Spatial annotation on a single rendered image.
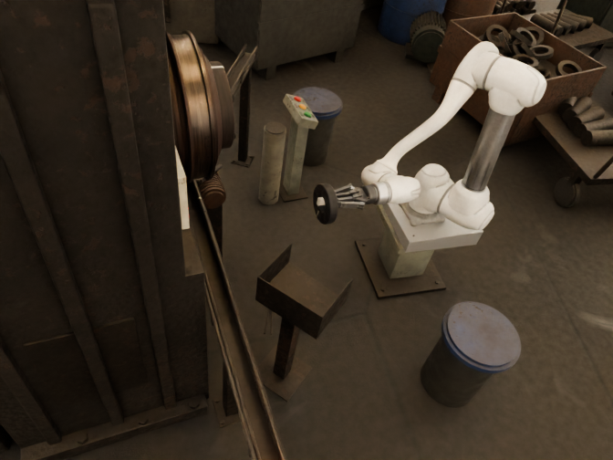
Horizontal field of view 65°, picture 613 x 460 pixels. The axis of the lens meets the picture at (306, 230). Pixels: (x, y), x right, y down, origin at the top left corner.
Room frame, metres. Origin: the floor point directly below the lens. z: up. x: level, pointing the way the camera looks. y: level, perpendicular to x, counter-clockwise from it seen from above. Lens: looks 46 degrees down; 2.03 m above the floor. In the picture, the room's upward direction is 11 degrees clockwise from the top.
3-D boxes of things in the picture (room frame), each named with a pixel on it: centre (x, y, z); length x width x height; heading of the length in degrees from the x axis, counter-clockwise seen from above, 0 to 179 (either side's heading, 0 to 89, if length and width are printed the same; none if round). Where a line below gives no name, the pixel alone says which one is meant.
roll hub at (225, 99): (1.36, 0.37, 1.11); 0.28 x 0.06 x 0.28; 29
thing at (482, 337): (1.16, -0.78, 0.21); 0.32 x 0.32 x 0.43
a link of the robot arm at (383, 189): (1.46, -0.25, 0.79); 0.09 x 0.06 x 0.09; 30
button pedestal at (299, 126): (2.27, 0.14, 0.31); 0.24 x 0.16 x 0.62; 29
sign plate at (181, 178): (0.97, 0.38, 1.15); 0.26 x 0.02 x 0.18; 29
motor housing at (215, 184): (1.67, 0.50, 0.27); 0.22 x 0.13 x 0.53; 29
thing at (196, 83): (1.32, 0.45, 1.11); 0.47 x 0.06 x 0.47; 29
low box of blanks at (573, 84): (3.64, -1.32, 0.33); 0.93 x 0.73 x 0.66; 36
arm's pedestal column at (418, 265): (1.82, -0.55, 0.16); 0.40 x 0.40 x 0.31; 22
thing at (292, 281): (1.04, -0.03, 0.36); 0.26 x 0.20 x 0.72; 64
